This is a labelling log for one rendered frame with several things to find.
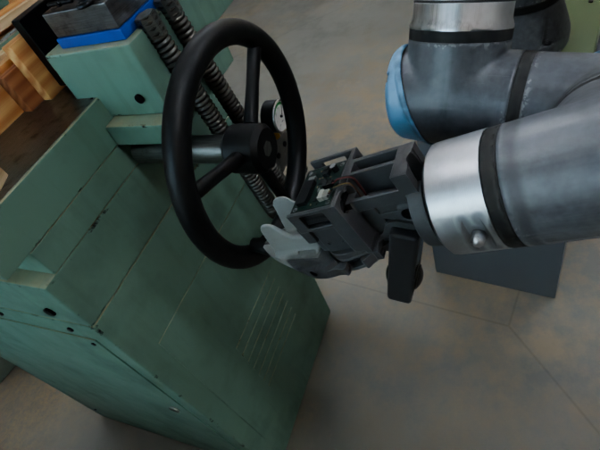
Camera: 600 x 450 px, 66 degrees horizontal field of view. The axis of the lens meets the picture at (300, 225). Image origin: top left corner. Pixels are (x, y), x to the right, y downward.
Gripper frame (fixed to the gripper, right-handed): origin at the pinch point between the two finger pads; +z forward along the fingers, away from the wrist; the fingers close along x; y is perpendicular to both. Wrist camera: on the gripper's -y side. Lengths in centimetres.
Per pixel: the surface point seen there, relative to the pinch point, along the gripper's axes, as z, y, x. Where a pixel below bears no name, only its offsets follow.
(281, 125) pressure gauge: 20.3, -4.7, -35.7
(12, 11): 197, 56, -134
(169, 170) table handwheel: 1.3, 14.5, 1.5
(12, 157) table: 22.4, 23.1, 0.8
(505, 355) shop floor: 5, -79, -28
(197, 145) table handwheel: 9.5, 10.5, -9.5
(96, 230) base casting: 21.2, 11.0, 2.1
